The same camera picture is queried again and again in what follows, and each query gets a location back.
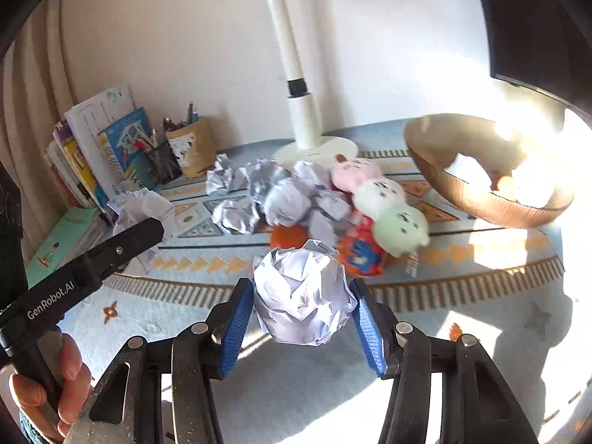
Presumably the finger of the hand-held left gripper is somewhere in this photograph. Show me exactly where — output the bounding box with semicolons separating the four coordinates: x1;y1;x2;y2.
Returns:
85;217;166;287

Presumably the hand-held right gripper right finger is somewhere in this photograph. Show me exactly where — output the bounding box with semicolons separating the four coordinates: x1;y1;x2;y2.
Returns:
350;278;539;444

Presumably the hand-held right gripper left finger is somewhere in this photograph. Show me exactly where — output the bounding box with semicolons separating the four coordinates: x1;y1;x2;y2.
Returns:
85;277;255;444

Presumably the brown ribbed bowl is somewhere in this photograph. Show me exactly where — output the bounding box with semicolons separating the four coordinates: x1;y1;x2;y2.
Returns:
403;113;574;229

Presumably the person's left hand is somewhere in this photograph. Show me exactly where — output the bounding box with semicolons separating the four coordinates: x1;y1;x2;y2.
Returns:
9;332;93;441

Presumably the green book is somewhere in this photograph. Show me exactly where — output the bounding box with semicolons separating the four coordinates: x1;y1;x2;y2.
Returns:
25;206;109;287

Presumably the red blue patterned toy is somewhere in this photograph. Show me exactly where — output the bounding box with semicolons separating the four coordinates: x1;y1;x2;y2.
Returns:
335;217;387;278

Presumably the black mesh pen holder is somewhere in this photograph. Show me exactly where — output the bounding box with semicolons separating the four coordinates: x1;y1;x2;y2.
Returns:
147;141;183;185

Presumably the blue picture book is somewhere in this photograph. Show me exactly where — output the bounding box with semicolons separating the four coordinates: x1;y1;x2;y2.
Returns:
99;107;160;195

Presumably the yellow cover book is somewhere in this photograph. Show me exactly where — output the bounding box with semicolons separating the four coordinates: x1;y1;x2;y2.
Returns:
52;120;112;216

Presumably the bundle of coloured pencils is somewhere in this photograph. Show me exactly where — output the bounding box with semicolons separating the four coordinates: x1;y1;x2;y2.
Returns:
129;118;186;154

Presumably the pink white green plush toy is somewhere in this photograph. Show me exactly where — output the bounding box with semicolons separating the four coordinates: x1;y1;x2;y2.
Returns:
329;154;431;279

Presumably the orange ball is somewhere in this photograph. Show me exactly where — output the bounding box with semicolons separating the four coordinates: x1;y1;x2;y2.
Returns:
269;224;308;250

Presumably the patterned woven table mat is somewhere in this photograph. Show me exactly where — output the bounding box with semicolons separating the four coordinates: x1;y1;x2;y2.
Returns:
28;120;581;444

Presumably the brown paper pen holder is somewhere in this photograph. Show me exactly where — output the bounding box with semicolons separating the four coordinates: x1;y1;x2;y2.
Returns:
165;118;218;179

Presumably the row of leaning books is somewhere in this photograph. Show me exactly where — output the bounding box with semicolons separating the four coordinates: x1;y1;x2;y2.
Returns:
64;84;137;199

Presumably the pile of crumpled papers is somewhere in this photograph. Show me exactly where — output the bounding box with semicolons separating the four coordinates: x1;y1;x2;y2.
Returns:
210;157;354;246

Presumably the beige curtain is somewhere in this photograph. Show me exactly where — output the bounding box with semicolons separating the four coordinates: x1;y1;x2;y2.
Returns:
0;0;77;260

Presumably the black monitor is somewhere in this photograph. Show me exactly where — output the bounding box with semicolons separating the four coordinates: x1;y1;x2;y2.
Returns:
467;0;592;118

